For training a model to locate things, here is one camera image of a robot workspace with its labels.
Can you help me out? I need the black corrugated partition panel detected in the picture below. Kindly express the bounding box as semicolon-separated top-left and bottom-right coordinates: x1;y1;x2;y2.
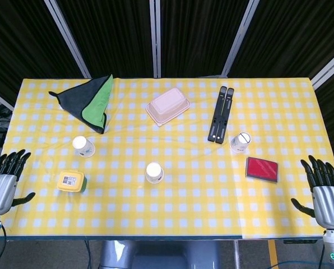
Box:
56;0;156;80
0;0;85;99
159;0;251;78
228;0;334;82

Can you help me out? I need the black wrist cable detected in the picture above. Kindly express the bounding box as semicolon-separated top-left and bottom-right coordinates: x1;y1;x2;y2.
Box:
0;227;8;269
318;232;326;269

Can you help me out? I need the black folding stand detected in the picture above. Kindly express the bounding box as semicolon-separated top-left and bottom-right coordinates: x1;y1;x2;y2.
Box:
207;86;235;145

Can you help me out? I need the green container yellow lid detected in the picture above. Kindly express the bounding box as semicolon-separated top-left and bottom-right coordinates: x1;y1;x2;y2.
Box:
56;169;88;193

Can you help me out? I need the red flat box black rim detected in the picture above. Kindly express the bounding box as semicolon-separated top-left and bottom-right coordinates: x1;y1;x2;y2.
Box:
245;156;280;184

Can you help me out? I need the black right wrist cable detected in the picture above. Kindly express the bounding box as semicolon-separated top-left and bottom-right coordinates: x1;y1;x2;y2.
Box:
318;232;326;269

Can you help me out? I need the pink plastic lunch box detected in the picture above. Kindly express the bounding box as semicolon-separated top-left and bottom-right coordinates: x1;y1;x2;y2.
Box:
145;87;191;128

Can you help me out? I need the white partition frame post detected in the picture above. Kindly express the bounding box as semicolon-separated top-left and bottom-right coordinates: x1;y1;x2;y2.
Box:
43;0;92;80
221;0;259;78
149;0;162;79
309;46;334;90
0;86;15;112

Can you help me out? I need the grey green microfibre cloth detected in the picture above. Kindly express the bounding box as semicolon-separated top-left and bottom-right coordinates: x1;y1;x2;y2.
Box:
48;73;114;135

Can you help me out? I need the white paper cup black-lined base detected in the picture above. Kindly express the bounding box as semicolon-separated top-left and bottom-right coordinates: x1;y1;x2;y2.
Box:
229;131;252;154

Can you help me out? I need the yellow white checked tablecloth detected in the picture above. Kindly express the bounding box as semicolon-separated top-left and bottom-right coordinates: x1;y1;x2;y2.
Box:
0;76;334;240

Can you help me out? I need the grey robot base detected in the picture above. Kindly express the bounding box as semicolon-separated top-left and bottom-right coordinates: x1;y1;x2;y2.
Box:
99;239;221;269

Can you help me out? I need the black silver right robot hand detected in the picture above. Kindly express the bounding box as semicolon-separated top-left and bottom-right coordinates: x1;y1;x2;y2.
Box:
291;155;334;230

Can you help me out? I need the white floral paper cup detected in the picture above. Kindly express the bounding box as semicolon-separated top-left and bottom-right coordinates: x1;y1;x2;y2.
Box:
72;136;96;158
145;162;165;184

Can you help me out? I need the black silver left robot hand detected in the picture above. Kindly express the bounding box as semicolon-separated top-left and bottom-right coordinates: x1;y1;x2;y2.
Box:
0;149;36;216

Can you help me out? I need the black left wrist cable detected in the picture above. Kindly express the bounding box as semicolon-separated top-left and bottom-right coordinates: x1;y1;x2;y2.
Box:
0;227;8;269

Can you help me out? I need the black cable under table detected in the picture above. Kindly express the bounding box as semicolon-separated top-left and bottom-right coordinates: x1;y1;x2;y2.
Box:
83;239;100;269

